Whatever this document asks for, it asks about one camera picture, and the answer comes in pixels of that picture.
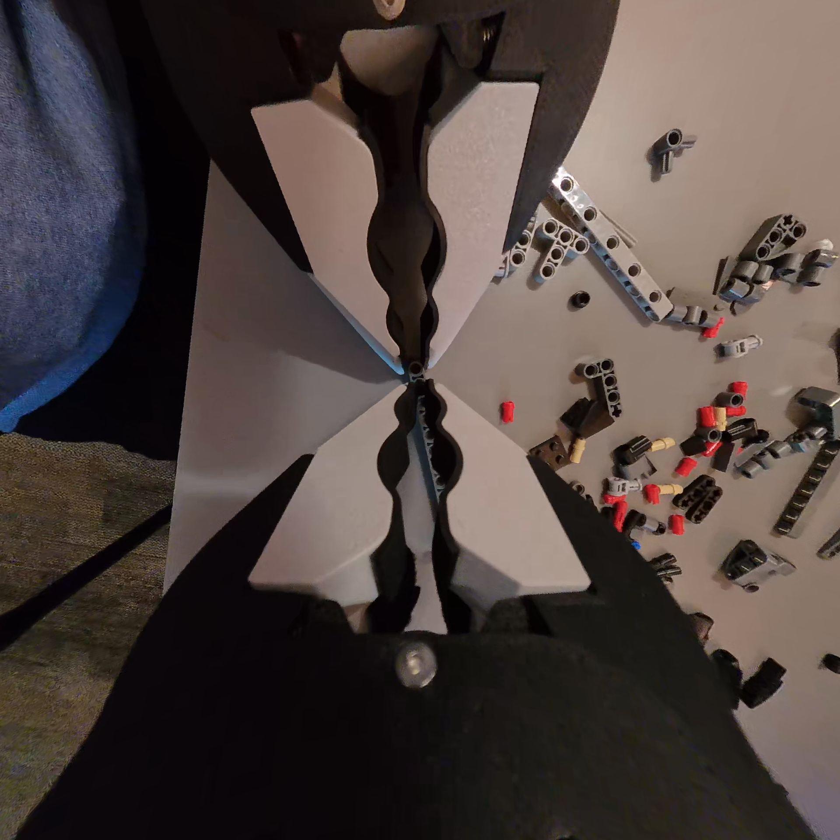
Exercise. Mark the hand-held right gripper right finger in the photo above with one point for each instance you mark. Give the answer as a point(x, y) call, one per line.
point(518, 525)

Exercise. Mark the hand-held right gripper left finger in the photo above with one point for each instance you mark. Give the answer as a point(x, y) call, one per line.
point(328, 525)

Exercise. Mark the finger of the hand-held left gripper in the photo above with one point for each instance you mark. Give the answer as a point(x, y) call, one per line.
point(315, 190)
point(479, 184)

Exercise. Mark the long black lego beam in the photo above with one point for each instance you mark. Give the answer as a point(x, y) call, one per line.
point(426, 439)

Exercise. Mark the pile of small lego pieces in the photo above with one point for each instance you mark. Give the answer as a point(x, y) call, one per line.
point(705, 417)

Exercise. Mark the light grey double lego beam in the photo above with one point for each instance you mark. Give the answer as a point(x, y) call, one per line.
point(518, 249)

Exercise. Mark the light grey T-shaped lego beam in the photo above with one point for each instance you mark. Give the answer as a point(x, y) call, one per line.
point(558, 246)

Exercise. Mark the short red lego bush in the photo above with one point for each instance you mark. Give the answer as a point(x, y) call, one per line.
point(507, 411)

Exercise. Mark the long light grey lego beam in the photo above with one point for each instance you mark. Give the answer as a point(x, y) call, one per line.
point(610, 243)

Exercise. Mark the small black lego bush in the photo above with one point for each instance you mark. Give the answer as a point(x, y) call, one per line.
point(581, 300)

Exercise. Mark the dark grey lego cross connector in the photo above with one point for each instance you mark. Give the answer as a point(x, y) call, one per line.
point(670, 148)

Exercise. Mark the angled lego beam with panel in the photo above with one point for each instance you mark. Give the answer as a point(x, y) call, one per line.
point(607, 387)

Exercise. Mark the long dark grey lego plate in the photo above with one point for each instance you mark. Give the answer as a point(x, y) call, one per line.
point(810, 485)

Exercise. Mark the person's blue grey clothing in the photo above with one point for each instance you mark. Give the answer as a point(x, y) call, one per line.
point(59, 197)

